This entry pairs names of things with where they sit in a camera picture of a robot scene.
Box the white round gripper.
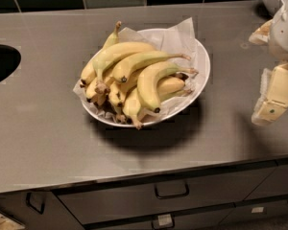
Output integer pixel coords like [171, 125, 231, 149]
[249, 0, 288, 126]

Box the white oval bowl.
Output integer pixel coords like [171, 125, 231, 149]
[80, 28, 211, 128]

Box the yellow banana front curved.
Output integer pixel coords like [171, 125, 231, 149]
[137, 61, 198, 113]

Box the white paper liner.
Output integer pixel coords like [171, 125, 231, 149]
[73, 16, 206, 124]

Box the right grey drawer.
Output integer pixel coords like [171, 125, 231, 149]
[246, 158, 288, 200]

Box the grey drawer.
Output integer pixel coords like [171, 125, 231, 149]
[84, 203, 234, 230]
[55, 161, 276, 225]
[246, 158, 288, 200]

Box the lower grey drawer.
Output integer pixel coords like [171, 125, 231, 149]
[84, 203, 234, 230]

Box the upper grey drawer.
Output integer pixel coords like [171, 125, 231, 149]
[55, 161, 276, 225]

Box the round sink opening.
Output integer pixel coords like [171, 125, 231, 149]
[0, 44, 21, 82]

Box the black upper drawer handle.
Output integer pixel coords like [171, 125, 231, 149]
[154, 181, 190, 199]

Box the black cabinet handle left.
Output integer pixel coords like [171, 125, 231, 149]
[25, 192, 45, 215]

